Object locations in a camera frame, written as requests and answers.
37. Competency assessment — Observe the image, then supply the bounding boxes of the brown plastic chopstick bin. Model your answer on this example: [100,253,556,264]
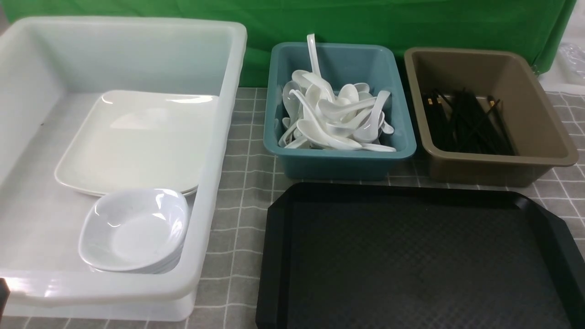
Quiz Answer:
[404,47,579,187]

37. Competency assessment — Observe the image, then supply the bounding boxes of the teal plastic spoon bin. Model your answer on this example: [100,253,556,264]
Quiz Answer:
[263,42,417,181]

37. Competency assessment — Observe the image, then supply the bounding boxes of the large white plastic tub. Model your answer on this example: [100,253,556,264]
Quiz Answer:
[0,16,247,321]

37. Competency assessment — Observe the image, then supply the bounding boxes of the grey checkered tablecloth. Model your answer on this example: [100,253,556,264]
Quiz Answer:
[1,88,584,329]

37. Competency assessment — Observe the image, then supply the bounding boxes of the black plastic serving tray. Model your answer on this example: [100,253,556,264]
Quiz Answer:
[255,182,585,329]

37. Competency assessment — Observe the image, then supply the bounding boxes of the upright white soup spoon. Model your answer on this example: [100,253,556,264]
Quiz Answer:
[307,33,322,77]

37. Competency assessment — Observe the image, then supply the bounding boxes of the large white square tray plate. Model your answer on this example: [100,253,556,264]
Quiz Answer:
[54,90,219,196]

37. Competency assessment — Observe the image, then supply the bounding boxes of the green backdrop cloth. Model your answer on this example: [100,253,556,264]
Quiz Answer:
[1,0,576,87]

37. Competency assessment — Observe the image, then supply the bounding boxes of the white square plate in tub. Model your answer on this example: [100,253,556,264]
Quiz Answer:
[180,184,199,196]

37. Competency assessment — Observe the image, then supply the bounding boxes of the stacked white bowls in tub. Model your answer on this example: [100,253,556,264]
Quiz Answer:
[78,189,190,274]

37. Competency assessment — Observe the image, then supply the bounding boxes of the pile of white soup spoons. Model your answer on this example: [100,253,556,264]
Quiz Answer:
[277,69,396,152]

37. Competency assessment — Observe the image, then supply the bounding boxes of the pile of black chopsticks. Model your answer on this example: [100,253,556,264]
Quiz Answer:
[421,88,518,156]

